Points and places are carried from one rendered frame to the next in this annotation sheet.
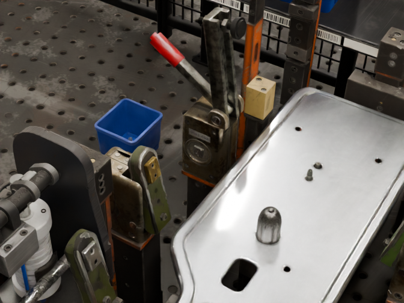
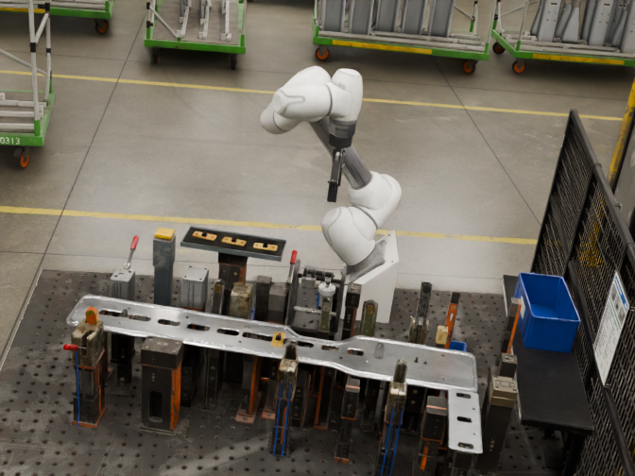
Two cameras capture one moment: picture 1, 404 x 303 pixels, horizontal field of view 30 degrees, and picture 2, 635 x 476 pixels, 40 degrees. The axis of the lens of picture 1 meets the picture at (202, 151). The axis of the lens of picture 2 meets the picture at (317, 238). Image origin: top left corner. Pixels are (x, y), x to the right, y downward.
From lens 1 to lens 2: 2.42 m
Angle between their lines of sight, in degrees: 53
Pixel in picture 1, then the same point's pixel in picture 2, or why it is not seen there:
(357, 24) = (525, 357)
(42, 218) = (328, 290)
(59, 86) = (470, 333)
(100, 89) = (480, 346)
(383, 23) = (536, 365)
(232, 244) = (367, 348)
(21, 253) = (307, 283)
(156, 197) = (368, 321)
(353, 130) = (455, 369)
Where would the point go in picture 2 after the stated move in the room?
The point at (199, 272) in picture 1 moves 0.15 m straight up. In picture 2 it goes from (350, 343) to (354, 306)
